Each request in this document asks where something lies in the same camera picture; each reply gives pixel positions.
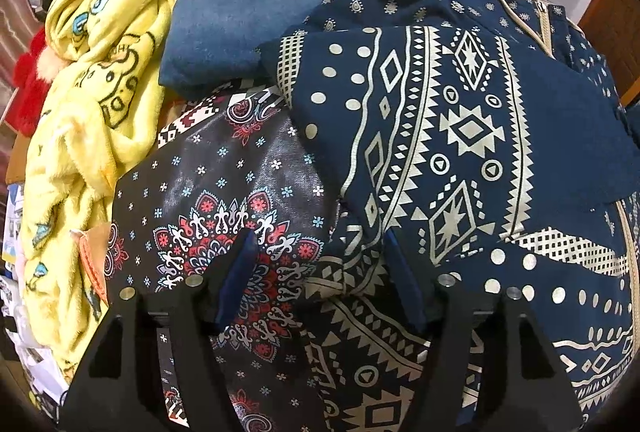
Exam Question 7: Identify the navy patterned hooded jacket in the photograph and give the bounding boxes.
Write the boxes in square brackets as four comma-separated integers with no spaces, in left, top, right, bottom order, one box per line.
[262,0,639,431]

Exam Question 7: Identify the patchwork patterned bedspread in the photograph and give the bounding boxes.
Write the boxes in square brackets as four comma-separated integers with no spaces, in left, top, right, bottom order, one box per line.
[102,0,471,432]

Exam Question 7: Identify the blue denim garment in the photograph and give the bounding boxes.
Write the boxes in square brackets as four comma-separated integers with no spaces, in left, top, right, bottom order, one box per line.
[158,0,322,101]

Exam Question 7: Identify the yellow cartoon fleece blanket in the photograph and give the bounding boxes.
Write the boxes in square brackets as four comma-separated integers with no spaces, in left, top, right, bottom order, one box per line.
[20,0,177,378]

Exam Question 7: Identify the red plush item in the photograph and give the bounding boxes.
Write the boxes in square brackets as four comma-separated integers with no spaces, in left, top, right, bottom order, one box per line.
[4,27,51,137]

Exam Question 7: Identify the wooden wardrobe with door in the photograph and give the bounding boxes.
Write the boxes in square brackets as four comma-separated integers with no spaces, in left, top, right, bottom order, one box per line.
[579,0,640,107]

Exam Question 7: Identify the striped red-gold curtain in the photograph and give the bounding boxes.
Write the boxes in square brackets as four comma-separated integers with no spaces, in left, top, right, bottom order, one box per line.
[0,0,41,105]

